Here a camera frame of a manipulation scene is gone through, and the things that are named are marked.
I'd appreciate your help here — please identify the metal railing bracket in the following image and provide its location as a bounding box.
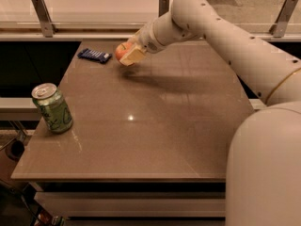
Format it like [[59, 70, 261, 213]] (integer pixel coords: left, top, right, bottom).
[[31, 0, 55, 38], [158, 0, 169, 17], [269, 0, 299, 38]]

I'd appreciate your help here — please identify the blue rxbar blueberry wrapper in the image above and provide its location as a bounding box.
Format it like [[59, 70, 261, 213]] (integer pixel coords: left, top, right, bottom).
[[77, 48, 112, 64]]

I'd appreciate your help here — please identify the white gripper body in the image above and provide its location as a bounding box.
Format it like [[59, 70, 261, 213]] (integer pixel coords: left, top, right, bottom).
[[135, 22, 165, 54]]

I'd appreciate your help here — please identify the green soda can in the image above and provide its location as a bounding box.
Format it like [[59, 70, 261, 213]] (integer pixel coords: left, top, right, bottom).
[[31, 83, 73, 134]]

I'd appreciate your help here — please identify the red apple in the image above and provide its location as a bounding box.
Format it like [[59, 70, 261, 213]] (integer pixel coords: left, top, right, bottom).
[[115, 42, 132, 60]]

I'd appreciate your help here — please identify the right metal railing bracket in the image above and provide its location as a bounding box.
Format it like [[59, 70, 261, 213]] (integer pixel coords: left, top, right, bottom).
[[269, 0, 299, 38]]

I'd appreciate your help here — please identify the grey drawer front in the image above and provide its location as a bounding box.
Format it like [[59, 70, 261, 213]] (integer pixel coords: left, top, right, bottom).
[[35, 192, 226, 218]]

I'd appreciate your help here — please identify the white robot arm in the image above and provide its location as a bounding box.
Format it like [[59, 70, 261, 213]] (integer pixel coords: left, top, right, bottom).
[[119, 0, 301, 226]]

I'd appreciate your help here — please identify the left metal railing bracket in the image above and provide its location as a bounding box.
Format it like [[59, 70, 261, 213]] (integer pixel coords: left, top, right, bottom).
[[31, 0, 55, 38]]

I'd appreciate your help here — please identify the middle metal railing bracket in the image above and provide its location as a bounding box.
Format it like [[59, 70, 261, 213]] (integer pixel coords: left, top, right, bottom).
[[158, 0, 169, 17]]

